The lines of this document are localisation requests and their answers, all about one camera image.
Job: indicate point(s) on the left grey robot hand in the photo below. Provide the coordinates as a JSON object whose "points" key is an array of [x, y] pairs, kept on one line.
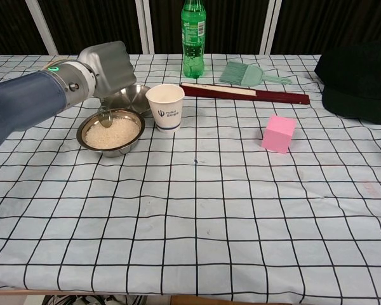
{"points": [[112, 68]]}

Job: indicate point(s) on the small metal spoon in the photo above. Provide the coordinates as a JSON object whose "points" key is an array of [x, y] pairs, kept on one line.
{"points": [[106, 119]]}

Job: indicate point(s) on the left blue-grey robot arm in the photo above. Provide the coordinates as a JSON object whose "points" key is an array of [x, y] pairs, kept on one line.
{"points": [[25, 95]]}

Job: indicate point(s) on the white paper cup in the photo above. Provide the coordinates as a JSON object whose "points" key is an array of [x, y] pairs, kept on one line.
{"points": [[166, 111]]}

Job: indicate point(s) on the metal bowl holding rice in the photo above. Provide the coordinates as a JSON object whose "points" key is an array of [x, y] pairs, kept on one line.
{"points": [[111, 152]]}

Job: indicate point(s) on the green hand brush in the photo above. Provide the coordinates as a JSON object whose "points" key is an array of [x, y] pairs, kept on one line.
{"points": [[244, 74]]}

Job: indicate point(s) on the empty metal dish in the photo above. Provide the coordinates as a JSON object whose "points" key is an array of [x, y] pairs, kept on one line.
{"points": [[131, 100]]}

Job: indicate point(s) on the green plastic bottle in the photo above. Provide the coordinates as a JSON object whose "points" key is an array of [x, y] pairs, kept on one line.
{"points": [[193, 47]]}

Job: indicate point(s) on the checkered light blue tablecloth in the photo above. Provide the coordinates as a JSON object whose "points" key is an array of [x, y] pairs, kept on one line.
{"points": [[193, 206]]}

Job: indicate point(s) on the folded dark red fan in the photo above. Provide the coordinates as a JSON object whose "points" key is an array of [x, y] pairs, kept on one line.
{"points": [[273, 95]]}

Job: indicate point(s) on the pink foam cube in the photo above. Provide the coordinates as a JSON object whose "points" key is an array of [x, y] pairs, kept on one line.
{"points": [[277, 136]]}

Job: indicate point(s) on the black baseball cap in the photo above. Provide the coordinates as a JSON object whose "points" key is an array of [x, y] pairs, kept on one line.
{"points": [[358, 82]]}

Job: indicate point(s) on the white partition frame post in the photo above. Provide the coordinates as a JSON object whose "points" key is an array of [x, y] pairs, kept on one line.
{"points": [[270, 28], [44, 28], [145, 28]]}

